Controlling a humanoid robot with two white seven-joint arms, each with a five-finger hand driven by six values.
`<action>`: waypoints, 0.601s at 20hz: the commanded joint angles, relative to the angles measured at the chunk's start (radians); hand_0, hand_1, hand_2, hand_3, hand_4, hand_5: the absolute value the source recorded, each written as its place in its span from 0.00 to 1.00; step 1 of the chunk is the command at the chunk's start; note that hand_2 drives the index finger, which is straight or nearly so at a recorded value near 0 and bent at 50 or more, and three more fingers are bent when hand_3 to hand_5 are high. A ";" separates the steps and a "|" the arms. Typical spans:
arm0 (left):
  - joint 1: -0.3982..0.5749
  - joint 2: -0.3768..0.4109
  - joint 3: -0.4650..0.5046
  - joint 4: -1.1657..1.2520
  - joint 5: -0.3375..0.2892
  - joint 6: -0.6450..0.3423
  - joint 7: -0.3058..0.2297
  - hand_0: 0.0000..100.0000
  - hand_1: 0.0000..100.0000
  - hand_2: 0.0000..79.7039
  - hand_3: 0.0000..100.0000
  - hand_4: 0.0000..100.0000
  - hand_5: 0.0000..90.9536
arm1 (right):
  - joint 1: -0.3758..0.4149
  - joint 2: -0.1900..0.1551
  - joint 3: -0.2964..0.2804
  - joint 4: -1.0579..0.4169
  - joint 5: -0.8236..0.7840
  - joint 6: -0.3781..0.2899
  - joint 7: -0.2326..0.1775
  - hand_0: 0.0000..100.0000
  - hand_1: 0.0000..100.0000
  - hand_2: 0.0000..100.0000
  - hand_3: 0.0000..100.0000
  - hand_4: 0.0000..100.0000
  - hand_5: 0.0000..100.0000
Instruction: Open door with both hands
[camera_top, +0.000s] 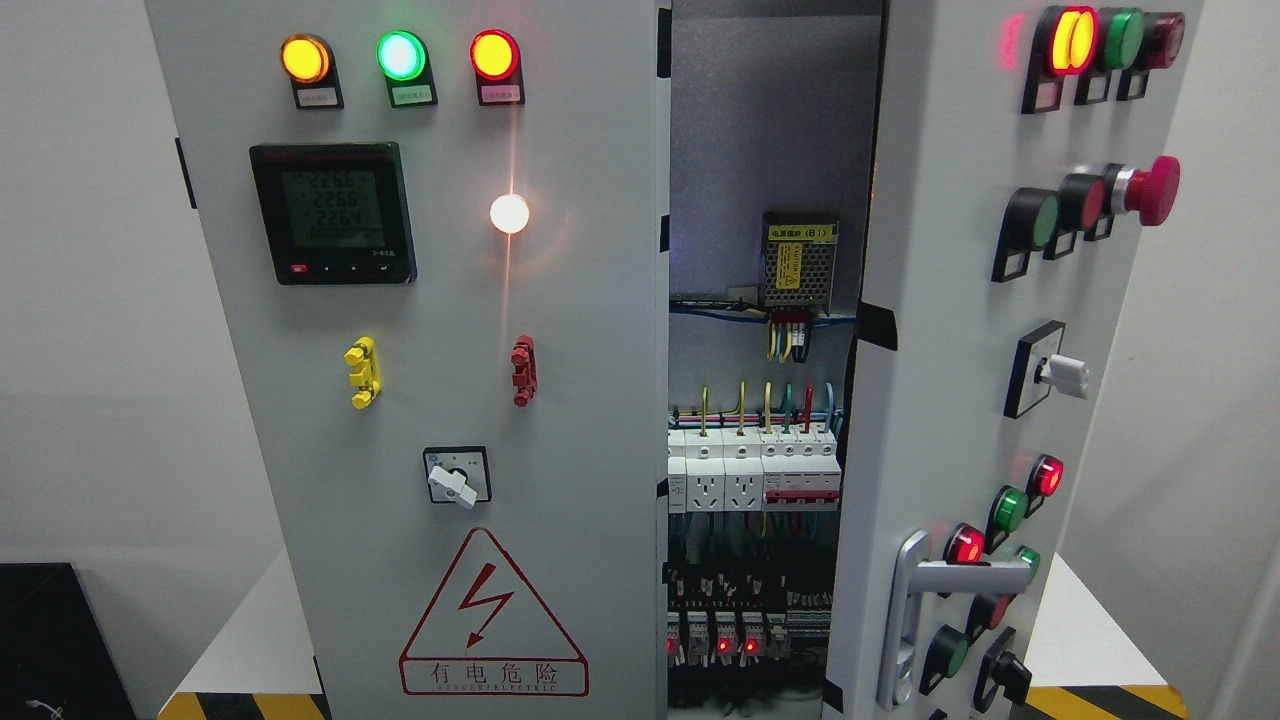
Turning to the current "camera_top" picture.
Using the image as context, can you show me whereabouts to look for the grey cabinet door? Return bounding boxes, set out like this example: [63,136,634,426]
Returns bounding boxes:
[146,1,669,719]
[822,1,1204,719]

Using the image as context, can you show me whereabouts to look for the white socket breaker row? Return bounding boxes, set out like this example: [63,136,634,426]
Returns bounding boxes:
[667,424,842,515]

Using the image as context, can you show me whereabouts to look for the metal mesh power supply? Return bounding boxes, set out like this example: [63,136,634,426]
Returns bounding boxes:
[759,211,840,311]

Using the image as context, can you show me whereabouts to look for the lower relay terminal row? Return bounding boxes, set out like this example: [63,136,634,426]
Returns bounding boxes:
[662,562,835,667]

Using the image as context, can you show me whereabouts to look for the red high voltage warning sticker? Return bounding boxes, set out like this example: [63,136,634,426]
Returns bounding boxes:
[399,527,590,697]

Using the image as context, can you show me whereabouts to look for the red indicator lamp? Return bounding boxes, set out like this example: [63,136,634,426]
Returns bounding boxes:
[468,28,525,106]

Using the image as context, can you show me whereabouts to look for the black digital power meter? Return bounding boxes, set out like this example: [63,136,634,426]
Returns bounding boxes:
[250,142,417,286]

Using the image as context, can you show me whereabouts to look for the green indicator lamp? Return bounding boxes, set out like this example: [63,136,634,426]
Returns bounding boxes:
[376,29,438,108]

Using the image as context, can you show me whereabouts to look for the yellow indicator lamp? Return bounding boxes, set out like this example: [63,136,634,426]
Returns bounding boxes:
[279,33,344,110]

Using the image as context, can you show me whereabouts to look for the red emergency stop button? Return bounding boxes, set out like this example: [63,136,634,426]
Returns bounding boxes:
[1102,155,1181,227]

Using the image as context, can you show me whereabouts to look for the red terminal post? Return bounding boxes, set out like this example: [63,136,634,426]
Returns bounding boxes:
[509,334,538,407]

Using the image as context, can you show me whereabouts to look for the white rotary selector switch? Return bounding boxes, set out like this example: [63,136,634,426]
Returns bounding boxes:
[422,445,492,509]

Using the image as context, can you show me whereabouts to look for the yellow terminal post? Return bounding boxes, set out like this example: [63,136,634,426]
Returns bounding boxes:
[343,336,381,410]

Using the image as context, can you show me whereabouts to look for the silver door handle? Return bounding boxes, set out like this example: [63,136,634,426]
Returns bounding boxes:
[876,530,1032,719]

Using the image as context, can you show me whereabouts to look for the white knob selector switch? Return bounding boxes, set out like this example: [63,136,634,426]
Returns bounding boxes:
[1004,320,1091,419]

